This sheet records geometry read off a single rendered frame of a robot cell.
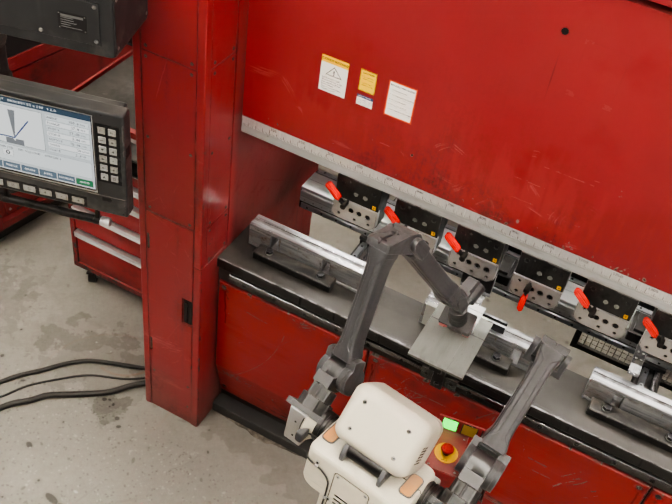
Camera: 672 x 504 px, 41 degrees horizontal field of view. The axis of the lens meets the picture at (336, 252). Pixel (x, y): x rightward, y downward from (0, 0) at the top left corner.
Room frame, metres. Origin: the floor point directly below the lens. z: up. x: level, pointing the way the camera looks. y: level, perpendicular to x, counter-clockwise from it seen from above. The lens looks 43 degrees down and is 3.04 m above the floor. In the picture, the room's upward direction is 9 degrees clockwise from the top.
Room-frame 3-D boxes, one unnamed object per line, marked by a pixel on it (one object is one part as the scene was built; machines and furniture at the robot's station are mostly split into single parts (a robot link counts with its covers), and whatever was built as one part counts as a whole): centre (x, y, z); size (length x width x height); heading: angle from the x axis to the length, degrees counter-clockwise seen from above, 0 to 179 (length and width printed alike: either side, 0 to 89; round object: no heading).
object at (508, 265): (2.18, -0.51, 1.01); 0.26 x 0.12 x 0.05; 159
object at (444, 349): (1.89, -0.39, 1.00); 0.26 x 0.18 x 0.01; 159
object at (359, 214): (2.18, -0.05, 1.26); 0.15 x 0.09 x 0.17; 69
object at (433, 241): (2.11, -0.24, 1.26); 0.15 x 0.09 x 0.17; 69
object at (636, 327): (1.98, -1.00, 1.01); 0.26 x 0.12 x 0.05; 159
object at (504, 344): (2.01, -0.50, 0.92); 0.39 x 0.06 x 0.10; 69
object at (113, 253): (2.90, 0.82, 0.50); 0.50 x 0.50 x 1.00; 69
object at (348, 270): (2.23, 0.06, 0.92); 0.50 x 0.06 x 0.10; 69
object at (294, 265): (2.19, 0.13, 0.89); 0.30 x 0.05 x 0.03; 69
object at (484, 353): (1.96, -0.46, 0.89); 0.30 x 0.05 x 0.03; 69
